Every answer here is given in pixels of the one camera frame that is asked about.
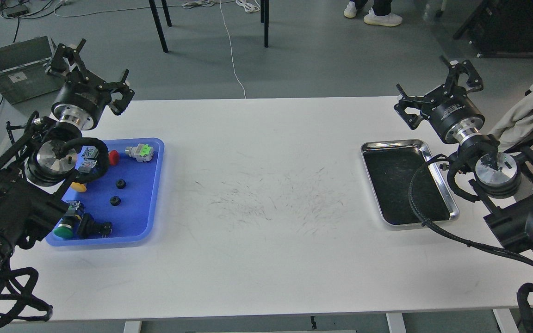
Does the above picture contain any beige cloth on chair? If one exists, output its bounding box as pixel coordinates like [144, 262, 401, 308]
[490, 84, 533, 153]

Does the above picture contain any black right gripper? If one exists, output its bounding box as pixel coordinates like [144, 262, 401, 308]
[394, 55, 485, 144]

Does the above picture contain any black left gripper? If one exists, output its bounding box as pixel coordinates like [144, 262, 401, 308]
[46, 38, 135, 130]

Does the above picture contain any white sneaker right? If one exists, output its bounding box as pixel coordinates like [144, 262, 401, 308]
[363, 9, 403, 27]

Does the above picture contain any black selector switch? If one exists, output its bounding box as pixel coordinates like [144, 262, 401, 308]
[76, 213, 112, 240]

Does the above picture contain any grey plastic crate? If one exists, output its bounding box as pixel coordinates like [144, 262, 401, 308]
[0, 36, 63, 104]

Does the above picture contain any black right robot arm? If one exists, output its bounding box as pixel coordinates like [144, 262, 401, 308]
[394, 56, 533, 333]

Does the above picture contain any blue plastic tray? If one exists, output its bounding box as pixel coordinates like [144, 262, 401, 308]
[46, 137, 164, 247]

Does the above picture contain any black table leg left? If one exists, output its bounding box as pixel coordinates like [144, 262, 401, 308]
[148, 0, 172, 54]

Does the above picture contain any red push button switch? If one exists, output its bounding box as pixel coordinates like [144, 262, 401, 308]
[108, 150, 120, 166]

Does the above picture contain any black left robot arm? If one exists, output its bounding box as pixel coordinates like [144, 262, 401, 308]
[0, 39, 135, 327]

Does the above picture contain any black equipment case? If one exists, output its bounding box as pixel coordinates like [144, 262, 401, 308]
[453, 0, 533, 57]

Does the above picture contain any white sneaker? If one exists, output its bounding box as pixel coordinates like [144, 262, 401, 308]
[363, 9, 403, 27]
[343, 0, 358, 19]

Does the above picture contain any green grey switch module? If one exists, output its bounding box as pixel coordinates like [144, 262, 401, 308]
[125, 143, 155, 163]

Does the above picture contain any small black gear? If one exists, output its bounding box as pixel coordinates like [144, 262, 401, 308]
[109, 196, 121, 207]
[115, 179, 127, 189]

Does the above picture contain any white cable on floor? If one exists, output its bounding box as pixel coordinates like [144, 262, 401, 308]
[54, 0, 261, 99]

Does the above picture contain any white sneaker left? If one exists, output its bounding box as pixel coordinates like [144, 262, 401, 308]
[343, 0, 358, 19]

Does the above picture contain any green push button switch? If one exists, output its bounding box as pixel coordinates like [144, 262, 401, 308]
[52, 201, 85, 240]

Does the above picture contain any silver metal tray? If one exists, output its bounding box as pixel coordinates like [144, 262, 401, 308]
[361, 139, 459, 229]

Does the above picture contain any yellow push button switch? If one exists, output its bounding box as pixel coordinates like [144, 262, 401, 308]
[70, 182, 87, 192]

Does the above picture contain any black table leg right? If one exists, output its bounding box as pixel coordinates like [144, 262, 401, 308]
[260, 0, 269, 48]

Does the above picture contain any black table leg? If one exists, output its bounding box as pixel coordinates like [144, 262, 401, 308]
[148, 0, 172, 54]
[260, 0, 269, 48]

